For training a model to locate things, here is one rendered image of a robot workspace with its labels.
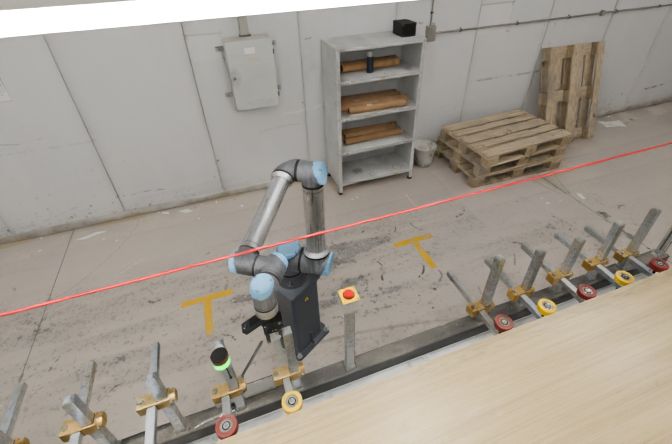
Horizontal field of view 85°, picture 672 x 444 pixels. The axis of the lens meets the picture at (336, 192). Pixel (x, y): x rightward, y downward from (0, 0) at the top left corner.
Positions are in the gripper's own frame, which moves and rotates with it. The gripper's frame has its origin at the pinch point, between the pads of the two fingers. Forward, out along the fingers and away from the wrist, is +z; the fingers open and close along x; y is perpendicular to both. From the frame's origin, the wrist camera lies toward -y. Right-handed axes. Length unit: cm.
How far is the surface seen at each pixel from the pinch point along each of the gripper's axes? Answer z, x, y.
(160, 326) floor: 97, 106, -75
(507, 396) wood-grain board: 7, -51, 83
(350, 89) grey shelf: -5, 257, 138
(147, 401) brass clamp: -0.4, -8.6, -47.4
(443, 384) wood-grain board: 7, -39, 62
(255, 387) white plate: 20.7, -6.0, -9.8
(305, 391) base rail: 27.2, -12.0, 10.8
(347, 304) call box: -24.5, -11.6, 31.8
